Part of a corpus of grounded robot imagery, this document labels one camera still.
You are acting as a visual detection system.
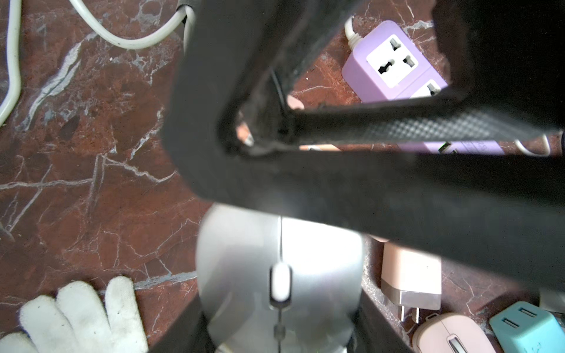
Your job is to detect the grey wireless mouse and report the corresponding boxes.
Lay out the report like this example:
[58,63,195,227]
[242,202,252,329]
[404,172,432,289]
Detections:
[196,204,365,352]

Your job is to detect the pink wireless mouse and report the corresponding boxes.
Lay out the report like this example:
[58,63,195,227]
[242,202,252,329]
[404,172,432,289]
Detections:
[412,313,495,353]

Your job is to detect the purple power strip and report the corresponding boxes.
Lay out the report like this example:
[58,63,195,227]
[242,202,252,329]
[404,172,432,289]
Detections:
[341,19,506,156]

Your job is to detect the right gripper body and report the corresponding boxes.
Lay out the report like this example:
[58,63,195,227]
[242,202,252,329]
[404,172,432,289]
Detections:
[432,1,564,132]

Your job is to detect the white work glove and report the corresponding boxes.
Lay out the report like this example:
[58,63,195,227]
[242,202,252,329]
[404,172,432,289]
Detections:
[1,276,149,352]

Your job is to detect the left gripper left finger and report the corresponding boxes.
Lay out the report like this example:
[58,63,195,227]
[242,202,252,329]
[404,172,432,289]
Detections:
[149,295,214,353]

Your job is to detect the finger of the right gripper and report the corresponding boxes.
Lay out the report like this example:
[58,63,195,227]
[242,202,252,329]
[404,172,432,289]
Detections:
[161,1,564,291]
[275,89,561,145]

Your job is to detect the pink usb charger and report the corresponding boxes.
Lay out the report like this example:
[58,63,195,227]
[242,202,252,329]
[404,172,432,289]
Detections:
[381,242,442,324]
[236,96,340,151]

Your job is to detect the white power cord left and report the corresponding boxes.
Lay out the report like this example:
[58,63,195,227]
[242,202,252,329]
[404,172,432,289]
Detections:
[0,0,197,126]

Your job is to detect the white power cord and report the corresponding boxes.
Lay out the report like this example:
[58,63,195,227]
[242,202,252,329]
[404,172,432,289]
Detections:
[343,16,363,50]
[0,0,197,126]

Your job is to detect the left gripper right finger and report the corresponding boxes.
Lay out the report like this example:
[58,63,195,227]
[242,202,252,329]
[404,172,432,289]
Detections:
[353,291,413,353]

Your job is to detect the white power cord right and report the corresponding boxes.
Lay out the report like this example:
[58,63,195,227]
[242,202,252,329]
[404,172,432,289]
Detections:
[343,16,363,50]

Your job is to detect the white cable to blue mouse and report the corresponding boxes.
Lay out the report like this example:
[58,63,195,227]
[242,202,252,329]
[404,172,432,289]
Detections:
[514,134,553,158]

